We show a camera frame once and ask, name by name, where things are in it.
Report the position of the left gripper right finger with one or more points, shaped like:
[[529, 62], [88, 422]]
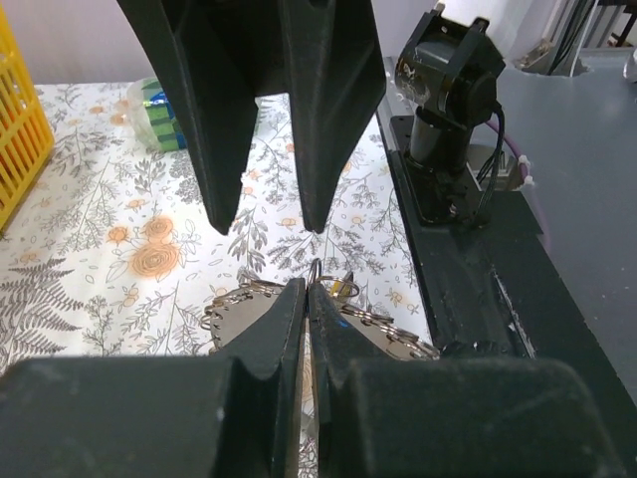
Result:
[[380, 416]]

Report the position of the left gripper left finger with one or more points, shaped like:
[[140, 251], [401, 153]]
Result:
[[235, 413]]

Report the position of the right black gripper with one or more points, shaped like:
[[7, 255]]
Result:
[[213, 57]]

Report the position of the metal keyring disc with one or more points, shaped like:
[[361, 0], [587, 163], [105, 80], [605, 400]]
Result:
[[231, 314]]

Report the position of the yellow tag with key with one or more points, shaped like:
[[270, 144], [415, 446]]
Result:
[[343, 289]]

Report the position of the green sponge pack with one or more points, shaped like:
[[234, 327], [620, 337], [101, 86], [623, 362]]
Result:
[[152, 116]]

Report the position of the floral table mat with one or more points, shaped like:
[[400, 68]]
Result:
[[111, 254]]

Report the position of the yellow plastic basket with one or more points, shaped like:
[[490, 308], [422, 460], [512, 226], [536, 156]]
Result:
[[26, 137]]

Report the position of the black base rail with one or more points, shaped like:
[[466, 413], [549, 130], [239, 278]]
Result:
[[489, 290]]

